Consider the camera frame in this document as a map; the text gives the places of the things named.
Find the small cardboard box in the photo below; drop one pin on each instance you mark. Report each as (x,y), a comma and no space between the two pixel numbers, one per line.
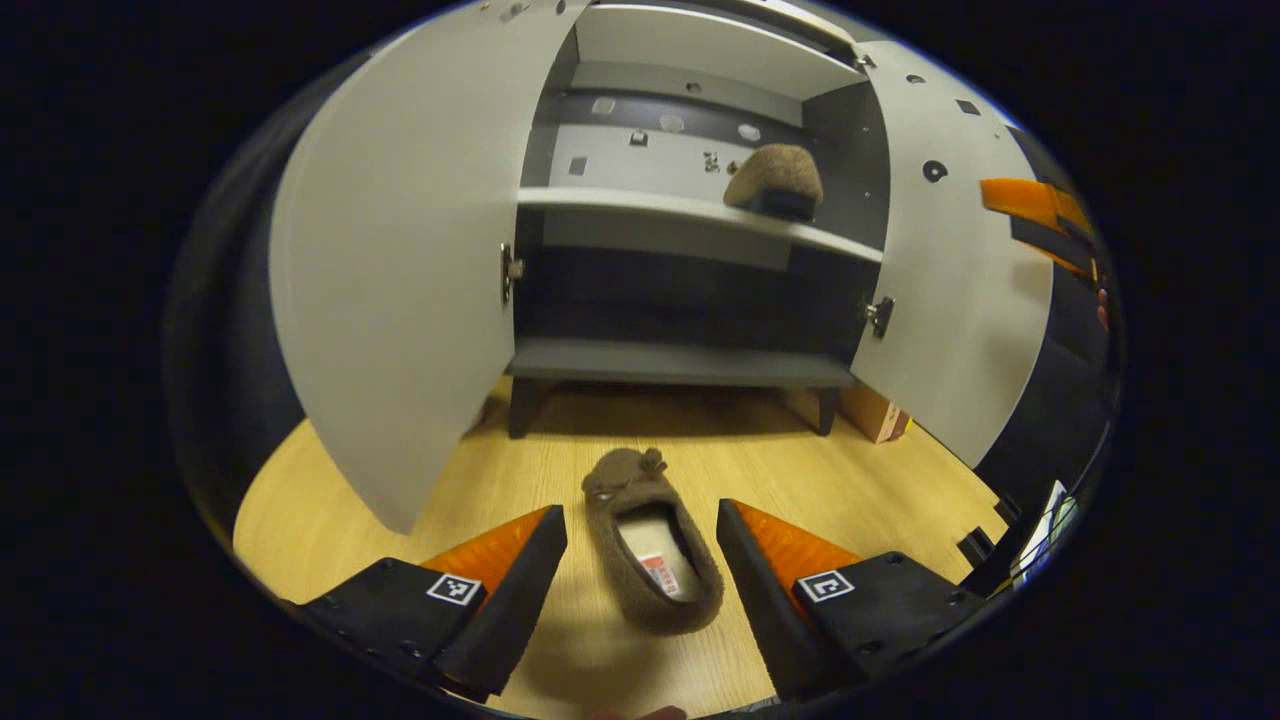
(875,412)

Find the black backdrop cloth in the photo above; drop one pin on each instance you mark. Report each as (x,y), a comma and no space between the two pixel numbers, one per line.
(1060,380)

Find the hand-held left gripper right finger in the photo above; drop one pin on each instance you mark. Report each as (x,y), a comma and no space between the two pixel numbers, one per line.
(760,610)

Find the white printed object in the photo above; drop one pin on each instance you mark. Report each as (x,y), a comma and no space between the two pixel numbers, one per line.
(1045,525)

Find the white cabinet door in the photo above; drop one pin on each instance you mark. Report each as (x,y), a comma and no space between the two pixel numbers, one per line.
(400,250)
(960,300)

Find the white shoe cabinet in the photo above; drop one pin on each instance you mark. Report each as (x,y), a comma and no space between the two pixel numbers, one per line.
(680,360)

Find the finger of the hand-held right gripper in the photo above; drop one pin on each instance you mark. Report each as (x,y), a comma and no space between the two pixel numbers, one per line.
(1060,245)
(1020,198)

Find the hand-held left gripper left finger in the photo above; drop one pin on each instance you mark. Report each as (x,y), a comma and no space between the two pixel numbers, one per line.
(520,600)

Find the brown fuzzy shoe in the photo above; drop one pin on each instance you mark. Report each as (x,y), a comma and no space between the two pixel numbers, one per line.
(625,480)
(775,175)

